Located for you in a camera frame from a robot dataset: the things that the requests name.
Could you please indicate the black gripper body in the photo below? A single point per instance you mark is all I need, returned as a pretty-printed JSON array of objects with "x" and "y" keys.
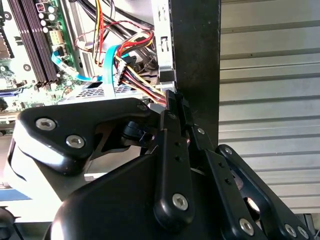
[{"x": 112, "y": 207}]

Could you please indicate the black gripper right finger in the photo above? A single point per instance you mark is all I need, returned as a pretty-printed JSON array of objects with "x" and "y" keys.
[{"x": 225, "y": 190}]

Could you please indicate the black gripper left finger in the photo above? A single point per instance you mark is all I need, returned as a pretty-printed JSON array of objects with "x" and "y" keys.
[{"x": 75, "y": 117}]

